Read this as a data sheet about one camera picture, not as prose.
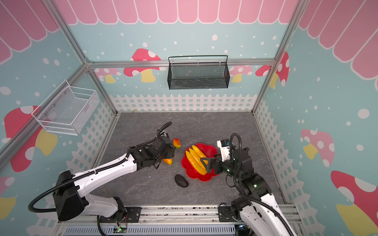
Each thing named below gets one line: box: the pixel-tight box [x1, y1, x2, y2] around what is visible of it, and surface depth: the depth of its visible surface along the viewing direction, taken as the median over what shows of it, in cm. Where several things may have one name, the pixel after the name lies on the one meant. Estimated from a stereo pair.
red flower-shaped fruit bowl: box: [181, 143, 220, 182], surface depth 91 cm
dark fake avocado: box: [174, 174, 189, 188], surface depth 83 cm
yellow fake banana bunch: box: [185, 145, 209, 176], surface depth 91 cm
